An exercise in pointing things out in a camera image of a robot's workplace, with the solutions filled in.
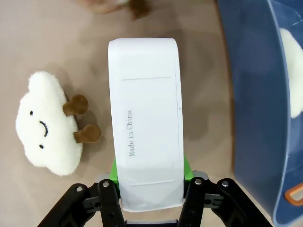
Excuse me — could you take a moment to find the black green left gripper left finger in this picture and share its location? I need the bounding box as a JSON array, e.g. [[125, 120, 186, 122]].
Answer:
[[35, 157, 125, 227]]

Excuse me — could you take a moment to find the blue plastic basket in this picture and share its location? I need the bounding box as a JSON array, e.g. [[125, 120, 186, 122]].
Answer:
[[217, 0, 303, 225]]

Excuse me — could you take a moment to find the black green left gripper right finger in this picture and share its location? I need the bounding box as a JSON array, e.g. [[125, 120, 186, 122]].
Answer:
[[178, 155, 272, 227]]

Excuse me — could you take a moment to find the white digital clock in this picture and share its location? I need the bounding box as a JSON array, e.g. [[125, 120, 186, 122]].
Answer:
[[107, 36, 186, 212]]

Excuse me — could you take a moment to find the white cloud plush toy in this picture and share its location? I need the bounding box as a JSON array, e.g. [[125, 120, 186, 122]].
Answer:
[[15, 70, 102, 176]]

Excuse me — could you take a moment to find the brown white plush toy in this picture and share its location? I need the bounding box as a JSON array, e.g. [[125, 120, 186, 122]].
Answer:
[[87, 0, 153, 20]]

